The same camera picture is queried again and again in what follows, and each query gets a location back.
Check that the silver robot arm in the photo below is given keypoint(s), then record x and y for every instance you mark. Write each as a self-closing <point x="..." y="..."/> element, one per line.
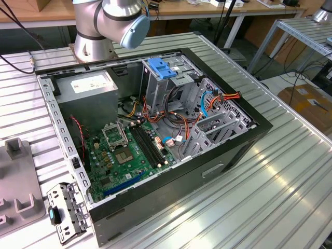
<point x="88" y="26"/>

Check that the metal disk bay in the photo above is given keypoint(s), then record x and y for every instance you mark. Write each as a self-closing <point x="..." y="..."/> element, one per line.
<point x="199" y="145"/>

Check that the black RAM slot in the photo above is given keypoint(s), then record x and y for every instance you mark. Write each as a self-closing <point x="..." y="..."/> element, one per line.
<point x="144" y="146"/>
<point x="147" y="145"/>
<point x="153" y="143"/>
<point x="150" y="144"/>

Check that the metal drive cage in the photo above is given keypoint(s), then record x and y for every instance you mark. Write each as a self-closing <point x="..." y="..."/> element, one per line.
<point x="155" y="90"/>

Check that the CPU socket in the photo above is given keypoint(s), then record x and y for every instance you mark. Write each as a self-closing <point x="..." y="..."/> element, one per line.
<point x="124" y="155"/>

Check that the green motherboard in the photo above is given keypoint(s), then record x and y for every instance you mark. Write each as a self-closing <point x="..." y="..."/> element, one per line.
<point x="140" y="169"/>

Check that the blue drive cage latch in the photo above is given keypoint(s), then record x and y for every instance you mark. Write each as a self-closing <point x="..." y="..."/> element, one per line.
<point x="160" y="70"/>

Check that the black open PC case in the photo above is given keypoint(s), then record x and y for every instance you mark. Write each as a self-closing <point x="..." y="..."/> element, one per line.
<point x="168" y="192"/>

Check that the blue expansion slot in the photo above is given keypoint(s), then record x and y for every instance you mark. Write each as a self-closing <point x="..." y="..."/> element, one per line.
<point x="124" y="184"/>

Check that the grey power supply unit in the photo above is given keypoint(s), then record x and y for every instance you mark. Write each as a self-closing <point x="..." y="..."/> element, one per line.
<point x="88" y="103"/>

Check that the black case fan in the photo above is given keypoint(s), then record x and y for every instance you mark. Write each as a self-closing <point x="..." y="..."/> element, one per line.
<point x="76" y="150"/>

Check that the black stand pole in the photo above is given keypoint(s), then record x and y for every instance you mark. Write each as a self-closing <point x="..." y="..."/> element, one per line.
<point x="225" y="23"/>

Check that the metal expansion slot retainer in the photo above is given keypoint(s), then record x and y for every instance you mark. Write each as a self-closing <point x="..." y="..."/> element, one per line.
<point x="68" y="197"/>

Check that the large cardboard box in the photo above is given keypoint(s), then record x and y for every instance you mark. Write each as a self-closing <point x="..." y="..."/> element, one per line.
<point x="306" y="109"/>

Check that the grey parts rack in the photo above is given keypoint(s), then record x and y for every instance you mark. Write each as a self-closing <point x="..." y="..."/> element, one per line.
<point x="18" y="176"/>

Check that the metal slat side table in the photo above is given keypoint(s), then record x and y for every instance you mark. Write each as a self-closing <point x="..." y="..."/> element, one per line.
<point x="298" y="28"/>

